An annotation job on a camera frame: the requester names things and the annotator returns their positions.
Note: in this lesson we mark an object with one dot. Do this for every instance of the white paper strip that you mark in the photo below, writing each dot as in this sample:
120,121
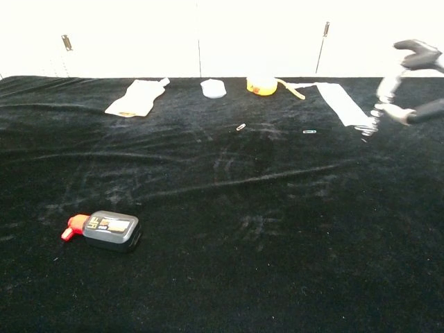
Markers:
343,104

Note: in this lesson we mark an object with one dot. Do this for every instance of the yellow tape measure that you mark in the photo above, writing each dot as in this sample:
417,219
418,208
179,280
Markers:
262,88

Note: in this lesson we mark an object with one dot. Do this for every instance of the small white round container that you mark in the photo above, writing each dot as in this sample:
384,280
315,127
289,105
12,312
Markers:
213,89

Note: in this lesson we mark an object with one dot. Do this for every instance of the black velvet tablecloth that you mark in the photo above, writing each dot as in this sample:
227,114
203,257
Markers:
208,277

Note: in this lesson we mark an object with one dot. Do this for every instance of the black bottle with red cap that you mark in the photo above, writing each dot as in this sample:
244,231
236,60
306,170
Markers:
107,232

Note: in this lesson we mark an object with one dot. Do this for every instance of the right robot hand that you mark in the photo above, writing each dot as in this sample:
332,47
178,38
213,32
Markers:
421,55

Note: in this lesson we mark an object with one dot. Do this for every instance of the beige spout pouch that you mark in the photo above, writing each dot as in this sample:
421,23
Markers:
135,98

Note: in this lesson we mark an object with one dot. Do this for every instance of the black screen hinge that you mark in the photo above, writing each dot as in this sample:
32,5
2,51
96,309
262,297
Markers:
326,29
67,43

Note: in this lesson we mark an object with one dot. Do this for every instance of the woven folding screen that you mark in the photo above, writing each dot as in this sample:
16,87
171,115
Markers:
138,34

